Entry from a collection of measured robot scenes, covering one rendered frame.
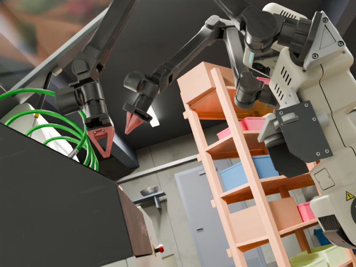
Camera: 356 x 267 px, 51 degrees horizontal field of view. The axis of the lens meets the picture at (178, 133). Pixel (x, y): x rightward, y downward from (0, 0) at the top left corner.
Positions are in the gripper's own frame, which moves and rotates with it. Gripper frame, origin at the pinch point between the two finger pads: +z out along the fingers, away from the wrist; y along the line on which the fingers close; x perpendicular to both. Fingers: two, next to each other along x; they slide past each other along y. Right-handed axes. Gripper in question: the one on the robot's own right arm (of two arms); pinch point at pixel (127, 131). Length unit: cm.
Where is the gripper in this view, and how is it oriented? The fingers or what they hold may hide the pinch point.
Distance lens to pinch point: 136.0
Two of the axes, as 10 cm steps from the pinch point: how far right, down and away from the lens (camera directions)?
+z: -4.7, 8.8, -0.8
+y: -8.5, -4.3, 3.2
